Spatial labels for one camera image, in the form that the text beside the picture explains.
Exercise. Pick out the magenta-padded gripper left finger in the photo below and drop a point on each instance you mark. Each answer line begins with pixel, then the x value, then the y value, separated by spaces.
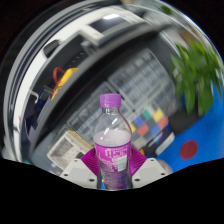
pixel 76 170

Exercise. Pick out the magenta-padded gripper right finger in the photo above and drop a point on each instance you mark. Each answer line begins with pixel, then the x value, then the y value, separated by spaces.
pixel 150 170

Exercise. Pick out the clear bottle with purple label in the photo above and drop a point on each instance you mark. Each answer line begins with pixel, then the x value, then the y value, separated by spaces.
pixel 112 146

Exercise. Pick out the yellow multimeter with red leads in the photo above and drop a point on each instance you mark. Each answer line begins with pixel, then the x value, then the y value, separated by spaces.
pixel 143 152

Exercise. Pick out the white pegboard tray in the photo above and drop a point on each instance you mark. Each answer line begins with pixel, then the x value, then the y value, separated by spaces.
pixel 68 148

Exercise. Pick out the dark flat box with label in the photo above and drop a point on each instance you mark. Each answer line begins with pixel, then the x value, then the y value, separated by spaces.
pixel 161 143

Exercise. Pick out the flat round red coaster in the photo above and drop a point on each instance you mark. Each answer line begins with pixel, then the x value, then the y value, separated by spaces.
pixel 189 150

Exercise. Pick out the clear organizer with coloured parts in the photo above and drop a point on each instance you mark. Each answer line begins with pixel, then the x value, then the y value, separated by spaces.
pixel 150 123

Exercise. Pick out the black box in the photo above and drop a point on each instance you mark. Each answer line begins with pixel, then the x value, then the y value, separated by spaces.
pixel 183 123

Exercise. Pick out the dark grey shelf unit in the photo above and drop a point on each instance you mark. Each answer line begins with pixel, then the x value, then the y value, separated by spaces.
pixel 66 110

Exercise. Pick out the green potted plant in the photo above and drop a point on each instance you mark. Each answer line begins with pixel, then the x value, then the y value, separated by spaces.
pixel 196 73

